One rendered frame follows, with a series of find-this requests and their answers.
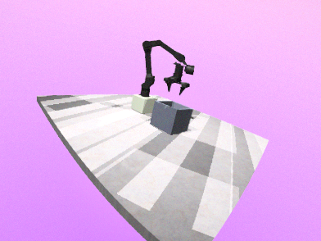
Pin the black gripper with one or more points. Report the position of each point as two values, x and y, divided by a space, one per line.
183 86

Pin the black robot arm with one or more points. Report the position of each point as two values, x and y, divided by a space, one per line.
150 79

